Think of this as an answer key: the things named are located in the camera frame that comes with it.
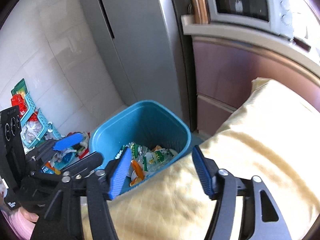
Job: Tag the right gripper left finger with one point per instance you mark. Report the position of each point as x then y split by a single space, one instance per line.
62 215

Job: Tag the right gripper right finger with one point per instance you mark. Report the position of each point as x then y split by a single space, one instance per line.
261 217

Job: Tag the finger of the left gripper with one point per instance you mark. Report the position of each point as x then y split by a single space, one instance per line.
84 166
67 142

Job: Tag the orange peel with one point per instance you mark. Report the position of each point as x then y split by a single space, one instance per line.
139 174

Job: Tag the green snoopy snack wrapper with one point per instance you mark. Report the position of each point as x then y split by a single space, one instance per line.
153 161

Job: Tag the kitchen counter with cabinets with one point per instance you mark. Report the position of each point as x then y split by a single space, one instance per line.
227 59

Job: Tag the person's left hand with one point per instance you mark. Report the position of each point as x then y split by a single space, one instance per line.
32 217

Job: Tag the turquoise plastic basket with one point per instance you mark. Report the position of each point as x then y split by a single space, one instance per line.
35 126

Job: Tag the yellow patterned tablecloth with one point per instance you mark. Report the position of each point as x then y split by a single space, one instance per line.
273 135

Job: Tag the grey refrigerator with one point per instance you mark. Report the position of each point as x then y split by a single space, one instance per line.
140 44

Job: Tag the copper thermos tumbler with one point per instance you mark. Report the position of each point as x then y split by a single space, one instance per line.
200 11

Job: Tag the white microwave oven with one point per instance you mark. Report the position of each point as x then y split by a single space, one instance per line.
272 16

